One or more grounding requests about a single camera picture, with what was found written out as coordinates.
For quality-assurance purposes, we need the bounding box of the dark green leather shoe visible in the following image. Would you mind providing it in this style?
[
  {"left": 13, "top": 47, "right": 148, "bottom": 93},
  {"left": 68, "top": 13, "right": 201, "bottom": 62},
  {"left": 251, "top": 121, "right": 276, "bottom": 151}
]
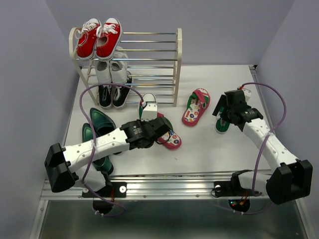
[
  {"left": 90, "top": 108, "right": 117, "bottom": 137},
  {"left": 82, "top": 123, "right": 114, "bottom": 175}
]

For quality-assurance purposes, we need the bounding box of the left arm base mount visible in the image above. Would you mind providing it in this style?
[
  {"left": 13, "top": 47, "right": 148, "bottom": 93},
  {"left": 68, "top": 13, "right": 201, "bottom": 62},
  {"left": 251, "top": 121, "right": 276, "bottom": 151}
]
[{"left": 92, "top": 182, "right": 127, "bottom": 218}]

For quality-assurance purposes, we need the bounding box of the right black sneaker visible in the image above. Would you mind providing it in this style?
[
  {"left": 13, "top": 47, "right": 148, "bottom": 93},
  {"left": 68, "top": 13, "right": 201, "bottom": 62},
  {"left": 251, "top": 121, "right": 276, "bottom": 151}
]
[{"left": 113, "top": 85, "right": 131, "bottom": 109}]

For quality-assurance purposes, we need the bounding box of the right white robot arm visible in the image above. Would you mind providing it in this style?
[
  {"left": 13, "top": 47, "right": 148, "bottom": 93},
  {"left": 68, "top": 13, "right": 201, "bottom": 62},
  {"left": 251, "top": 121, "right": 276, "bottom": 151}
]
[{"left": 212, "top": 90, "right": 313, "bottom": 205}]

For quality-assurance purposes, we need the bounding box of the cream metal shoe shelf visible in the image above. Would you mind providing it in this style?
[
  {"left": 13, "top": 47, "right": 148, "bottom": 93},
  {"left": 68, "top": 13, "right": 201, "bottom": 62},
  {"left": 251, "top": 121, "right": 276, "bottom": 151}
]
[{"left": 68, "top": 27, "right": 182, "bottom": 107}]

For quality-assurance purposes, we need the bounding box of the upper dark green leather shoe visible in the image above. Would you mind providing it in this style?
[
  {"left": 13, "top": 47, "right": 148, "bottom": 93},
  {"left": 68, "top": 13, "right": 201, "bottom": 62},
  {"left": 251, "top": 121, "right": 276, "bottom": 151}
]
[{"left": 90, "top": 108, "right": 117, "bottom": 137}]

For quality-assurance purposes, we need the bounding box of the lower dark green leather shoe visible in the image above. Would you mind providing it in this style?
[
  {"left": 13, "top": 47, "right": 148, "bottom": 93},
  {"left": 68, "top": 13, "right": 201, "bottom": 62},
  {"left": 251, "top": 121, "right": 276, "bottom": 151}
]
[{"left": 82, "top": 123, "right": 114, "bottom": 175}]

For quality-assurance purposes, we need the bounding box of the left red sneaker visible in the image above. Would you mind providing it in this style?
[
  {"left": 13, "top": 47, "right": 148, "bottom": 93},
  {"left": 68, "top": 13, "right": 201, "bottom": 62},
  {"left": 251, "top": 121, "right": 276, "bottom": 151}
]
[{"left": 76, "top": 18, "right": 101, "bottom": 60}]

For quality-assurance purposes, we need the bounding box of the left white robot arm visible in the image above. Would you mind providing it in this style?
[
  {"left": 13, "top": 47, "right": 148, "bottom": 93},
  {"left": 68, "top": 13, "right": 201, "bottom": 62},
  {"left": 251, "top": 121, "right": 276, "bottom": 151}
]
[{"left": 44, "top": 117, "right": 171, "bottom": 196}]

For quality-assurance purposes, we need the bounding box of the left white sneaker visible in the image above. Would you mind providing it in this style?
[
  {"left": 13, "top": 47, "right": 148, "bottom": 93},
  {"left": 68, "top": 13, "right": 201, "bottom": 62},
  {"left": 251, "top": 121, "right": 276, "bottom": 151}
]
[{"left": 95, "top": 61, "right": 112, "bottom": 84}]

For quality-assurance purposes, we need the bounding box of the black sneaker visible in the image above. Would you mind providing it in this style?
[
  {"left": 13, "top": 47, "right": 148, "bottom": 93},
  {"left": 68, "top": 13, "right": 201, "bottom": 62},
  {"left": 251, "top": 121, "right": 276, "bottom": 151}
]
[
  {"left": 113, "top": 85, "right": 131, "bottom": 109},
  {"left": 98, "top": 86, "right": 112, "bottom": 109}
]

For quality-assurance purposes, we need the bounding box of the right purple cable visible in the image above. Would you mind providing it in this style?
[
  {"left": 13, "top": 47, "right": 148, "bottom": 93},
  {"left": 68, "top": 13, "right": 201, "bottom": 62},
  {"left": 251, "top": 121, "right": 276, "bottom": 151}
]
[{"left": 216, "top": 82, "right": 287, "bottom": 216}]

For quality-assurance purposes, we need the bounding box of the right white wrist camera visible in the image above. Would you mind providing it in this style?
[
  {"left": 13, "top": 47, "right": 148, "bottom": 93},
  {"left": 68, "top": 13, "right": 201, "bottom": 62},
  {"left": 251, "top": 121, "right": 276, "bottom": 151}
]
[{"left": 237, "top": 86, "right": 252, "bottom": 102}]

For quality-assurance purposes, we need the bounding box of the white sneaker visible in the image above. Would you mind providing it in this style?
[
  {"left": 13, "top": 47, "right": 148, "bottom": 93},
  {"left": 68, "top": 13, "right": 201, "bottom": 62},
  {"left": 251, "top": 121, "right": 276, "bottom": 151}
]
[
  {"left": 110, "top": 46, "right": 128, "bottom": 84},
  {"left": 95, "top": 61, "right": 112, "bottom": 84}
]

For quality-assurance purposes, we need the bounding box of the green sneaker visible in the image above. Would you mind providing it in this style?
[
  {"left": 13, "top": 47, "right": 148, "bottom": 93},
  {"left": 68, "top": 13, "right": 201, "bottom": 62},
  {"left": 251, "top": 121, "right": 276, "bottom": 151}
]
[
  {"left": 138, "top": 93, "right": 158, "bottom": 120},
  {"left": 215, "top": 118, "right": 230, "bottom": 134}
]

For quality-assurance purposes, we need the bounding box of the pink patterned sandal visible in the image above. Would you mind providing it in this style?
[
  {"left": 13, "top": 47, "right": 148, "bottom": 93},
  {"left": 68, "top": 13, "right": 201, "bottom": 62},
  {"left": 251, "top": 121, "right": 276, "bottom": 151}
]
[
  {"left": 157, "top": 113, "right": 182, "bottom": 150},
  {"left": 181, "top": 88, "right": 210, "bottom": 126}
]

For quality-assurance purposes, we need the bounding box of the left black sneaker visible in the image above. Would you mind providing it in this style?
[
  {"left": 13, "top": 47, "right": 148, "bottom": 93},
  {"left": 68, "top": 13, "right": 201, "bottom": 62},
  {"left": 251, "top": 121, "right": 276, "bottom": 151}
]
[{"left": 98, "top": 86, "right": 112, "bottom": 109}]

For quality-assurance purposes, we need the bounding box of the red sneaker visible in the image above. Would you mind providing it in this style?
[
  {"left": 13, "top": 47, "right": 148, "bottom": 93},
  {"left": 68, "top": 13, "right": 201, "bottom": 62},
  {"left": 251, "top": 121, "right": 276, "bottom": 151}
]
[
  {"left": 76, "top": 18, "right": 101, "bottom": 60},
  {"left": 96, "top": 17, "right": 123, "bottom": 61}
]

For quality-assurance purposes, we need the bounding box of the right white sneaker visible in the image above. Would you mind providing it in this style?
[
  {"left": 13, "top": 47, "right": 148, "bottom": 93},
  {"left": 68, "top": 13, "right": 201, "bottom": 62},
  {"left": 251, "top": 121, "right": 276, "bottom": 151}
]
[{"left": 110, "top": 46, "right": 128, "bottom": 84}]

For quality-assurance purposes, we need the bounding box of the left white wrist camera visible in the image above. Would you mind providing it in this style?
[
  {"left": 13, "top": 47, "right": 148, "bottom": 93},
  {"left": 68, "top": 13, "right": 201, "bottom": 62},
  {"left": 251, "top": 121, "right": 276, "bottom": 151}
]
[{"left": 141, "top": 102, "right": 158, "bottom": 121}]

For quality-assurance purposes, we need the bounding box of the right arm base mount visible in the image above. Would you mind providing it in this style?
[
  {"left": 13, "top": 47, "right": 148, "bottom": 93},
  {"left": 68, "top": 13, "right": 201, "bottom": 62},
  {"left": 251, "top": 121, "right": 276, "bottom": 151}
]
[{"left": 211, "top": 181, "right": 251, "bottom": 213}]

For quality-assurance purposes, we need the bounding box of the right red sneaker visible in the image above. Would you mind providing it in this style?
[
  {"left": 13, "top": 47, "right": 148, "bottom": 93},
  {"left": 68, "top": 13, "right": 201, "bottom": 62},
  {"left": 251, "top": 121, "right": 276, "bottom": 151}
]
[{"left": 96, "top": 17, "right": 123, "bottom": 61}]

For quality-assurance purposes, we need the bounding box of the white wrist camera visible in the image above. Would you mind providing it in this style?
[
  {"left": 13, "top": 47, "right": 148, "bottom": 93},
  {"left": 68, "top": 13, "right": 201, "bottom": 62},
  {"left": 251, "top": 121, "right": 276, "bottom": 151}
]
[
  {"left": 237, "top": 86, "right": 252, "bottom": 102},
  {"left": 141, "top": 102, "right": 158, "bottom": 121}
]

